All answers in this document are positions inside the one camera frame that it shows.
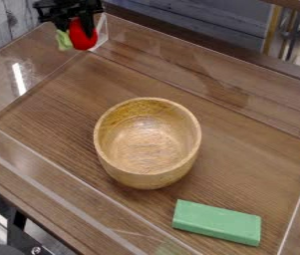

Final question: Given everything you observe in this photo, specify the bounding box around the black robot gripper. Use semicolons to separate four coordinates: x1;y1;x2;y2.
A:
33;0;105;38

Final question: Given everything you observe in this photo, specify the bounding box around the red plush fruit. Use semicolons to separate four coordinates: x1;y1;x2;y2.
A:
56;19;98;51

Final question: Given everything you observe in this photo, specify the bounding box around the wooden bowl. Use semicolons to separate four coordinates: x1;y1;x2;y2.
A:
94;98;201;190

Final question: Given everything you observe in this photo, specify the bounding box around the wooden chair in background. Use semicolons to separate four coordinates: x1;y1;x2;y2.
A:
262;0;300;62

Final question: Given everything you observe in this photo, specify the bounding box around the green rectangular block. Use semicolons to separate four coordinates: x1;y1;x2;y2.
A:
172;199;262;247

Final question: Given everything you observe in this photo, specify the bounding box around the black table leg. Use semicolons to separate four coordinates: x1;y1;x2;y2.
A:
7;209;54;255

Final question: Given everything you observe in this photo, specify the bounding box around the clear acrylic corner bracket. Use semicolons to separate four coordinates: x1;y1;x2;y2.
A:
90;13;109;52

